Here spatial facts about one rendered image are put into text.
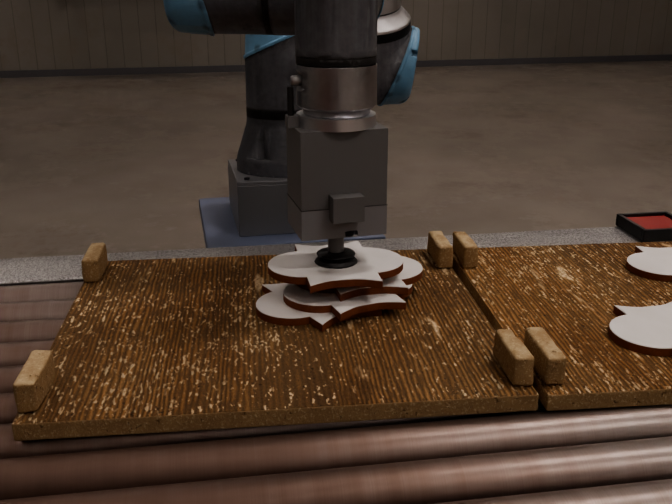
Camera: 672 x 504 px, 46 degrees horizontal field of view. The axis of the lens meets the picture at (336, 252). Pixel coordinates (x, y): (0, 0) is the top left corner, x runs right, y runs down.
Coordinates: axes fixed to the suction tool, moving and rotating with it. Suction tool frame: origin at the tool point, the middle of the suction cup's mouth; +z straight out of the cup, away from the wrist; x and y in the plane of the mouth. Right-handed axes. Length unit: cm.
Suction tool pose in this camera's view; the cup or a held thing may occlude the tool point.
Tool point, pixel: (336, 272)
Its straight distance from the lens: 80.1
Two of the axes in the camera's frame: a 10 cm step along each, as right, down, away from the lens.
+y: 9.6, -0.9, 2.5
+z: 0.0, 9.4, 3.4
